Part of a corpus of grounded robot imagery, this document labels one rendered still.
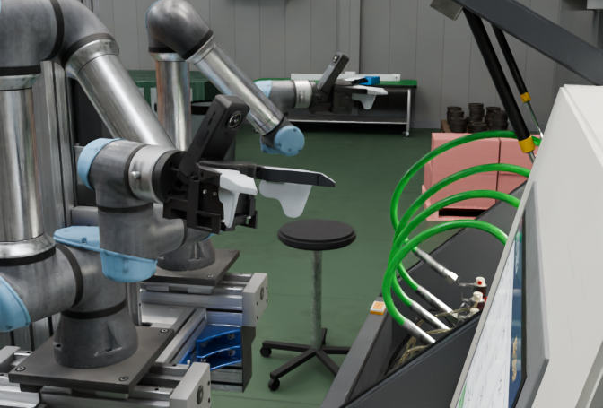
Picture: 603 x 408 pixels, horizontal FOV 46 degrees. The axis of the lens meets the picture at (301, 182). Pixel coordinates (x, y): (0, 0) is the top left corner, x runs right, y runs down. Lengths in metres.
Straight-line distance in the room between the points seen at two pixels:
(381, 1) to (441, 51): 1.17
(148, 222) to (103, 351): 0.39
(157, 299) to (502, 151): 4.43
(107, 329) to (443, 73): 9.83
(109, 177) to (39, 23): 0.30
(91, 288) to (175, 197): 0.41
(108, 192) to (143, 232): 0.07
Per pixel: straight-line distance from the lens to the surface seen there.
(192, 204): 0.85
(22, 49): 1.13
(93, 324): 1.31
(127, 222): 0.97
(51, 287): 1.22
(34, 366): 1.36
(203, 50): 1.69
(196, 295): 1.76
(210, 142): 0.85
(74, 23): 1.18
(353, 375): 1.44
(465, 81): 10.92
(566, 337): 0.41
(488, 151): 5.87
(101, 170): 0.96
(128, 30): 11.86
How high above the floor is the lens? 1.63
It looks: 13 degrees down
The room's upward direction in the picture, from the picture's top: straight up
